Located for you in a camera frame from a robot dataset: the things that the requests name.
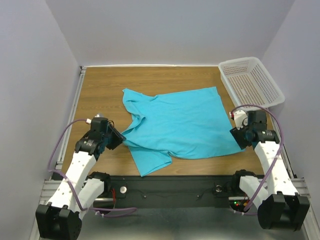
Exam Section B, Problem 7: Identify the turquoise t shirt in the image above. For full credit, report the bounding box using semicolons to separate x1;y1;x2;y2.
122;86;242;177

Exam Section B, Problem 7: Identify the white plastic basket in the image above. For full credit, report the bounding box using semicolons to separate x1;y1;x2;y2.
218;56;285;108

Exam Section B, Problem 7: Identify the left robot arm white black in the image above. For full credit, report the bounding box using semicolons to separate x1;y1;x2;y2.
35;115;125;240

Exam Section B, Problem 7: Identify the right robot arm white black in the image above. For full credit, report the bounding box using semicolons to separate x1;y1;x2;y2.
230;109;310;231

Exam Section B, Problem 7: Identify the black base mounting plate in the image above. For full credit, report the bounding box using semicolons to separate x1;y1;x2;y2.
93;175;248;209

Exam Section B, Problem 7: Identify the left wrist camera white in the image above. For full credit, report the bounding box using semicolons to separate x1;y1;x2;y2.
94;113;105;118

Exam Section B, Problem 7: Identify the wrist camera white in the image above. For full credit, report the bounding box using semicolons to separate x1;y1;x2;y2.
229;109;248;130
94;113;105;118

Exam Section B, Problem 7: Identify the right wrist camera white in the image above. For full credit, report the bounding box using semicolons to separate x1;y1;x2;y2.
229;109;248;130

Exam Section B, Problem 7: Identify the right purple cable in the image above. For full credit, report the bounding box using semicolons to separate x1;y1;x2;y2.
230;104;286;216

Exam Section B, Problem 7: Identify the right aluminium frame rail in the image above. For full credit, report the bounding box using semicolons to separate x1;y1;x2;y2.
268;107;298;179

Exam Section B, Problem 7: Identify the aluminium frame rail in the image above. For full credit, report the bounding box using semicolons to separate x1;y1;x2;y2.
40;178;311;200
55;66;87;170
268;107;298;179

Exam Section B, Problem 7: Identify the left aluminium frame rail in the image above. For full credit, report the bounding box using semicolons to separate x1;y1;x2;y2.
55;66;87;170

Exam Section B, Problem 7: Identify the front aluminium frame rail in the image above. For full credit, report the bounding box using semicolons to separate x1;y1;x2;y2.
40;178;311;200

